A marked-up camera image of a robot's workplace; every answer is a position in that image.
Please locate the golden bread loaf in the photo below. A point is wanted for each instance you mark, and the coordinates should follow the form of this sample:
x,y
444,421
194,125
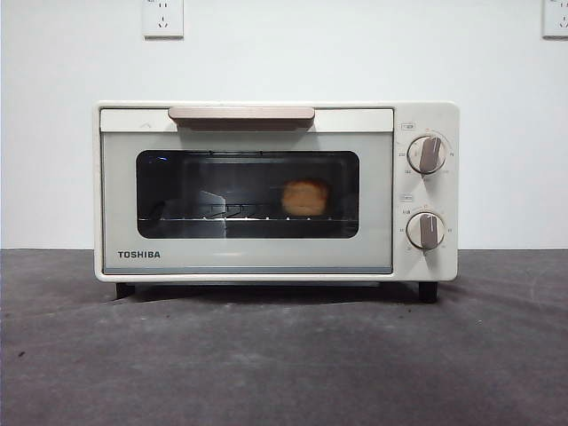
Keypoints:
x,y
306,197

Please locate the white toaster oven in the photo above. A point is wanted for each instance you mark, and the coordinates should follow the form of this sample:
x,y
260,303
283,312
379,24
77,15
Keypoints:
x,y
450,199

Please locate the beige timer knob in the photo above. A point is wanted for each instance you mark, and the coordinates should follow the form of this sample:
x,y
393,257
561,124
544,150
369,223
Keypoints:
x,y
426,231

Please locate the beige temperature knob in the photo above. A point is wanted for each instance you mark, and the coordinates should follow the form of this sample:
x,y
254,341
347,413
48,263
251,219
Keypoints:
x,y
427,155

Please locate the white wall socket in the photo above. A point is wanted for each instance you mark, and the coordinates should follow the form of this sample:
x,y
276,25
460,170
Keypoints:
x,y
163,22
554,26

